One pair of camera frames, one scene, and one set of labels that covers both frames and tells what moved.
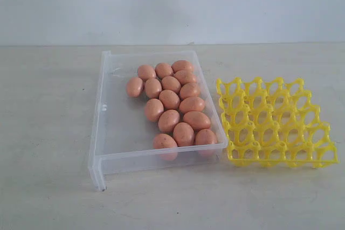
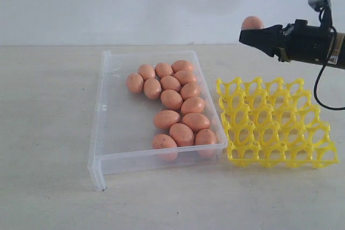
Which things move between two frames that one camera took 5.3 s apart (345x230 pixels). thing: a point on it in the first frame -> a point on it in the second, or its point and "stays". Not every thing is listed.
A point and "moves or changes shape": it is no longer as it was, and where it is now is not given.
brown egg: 167,119 moves or changes shape
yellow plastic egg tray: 273,124 stays
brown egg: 198,120 stays
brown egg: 183,134 stays
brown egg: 153,109 -> 252,22
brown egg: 165,146 stays
